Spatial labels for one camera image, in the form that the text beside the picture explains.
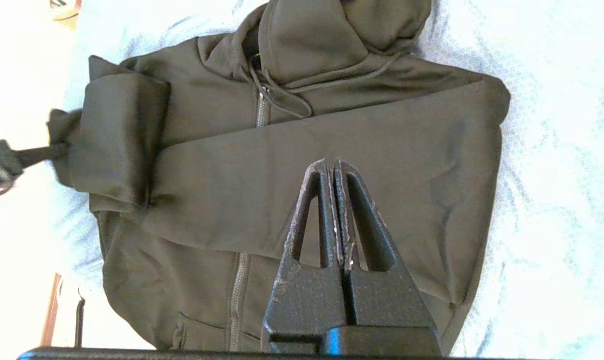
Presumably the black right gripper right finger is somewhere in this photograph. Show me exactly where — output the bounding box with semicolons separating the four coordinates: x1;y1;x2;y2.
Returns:
333;159;437;331

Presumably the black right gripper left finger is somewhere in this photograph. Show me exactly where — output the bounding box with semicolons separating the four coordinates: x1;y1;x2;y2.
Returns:
261;159;354;352

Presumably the black zip hoodie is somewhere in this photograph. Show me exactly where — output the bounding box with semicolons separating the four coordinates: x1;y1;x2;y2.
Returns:
47;0;512;353

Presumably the blue bed sheet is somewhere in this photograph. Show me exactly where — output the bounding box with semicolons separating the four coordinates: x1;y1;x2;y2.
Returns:
47;0;604;360

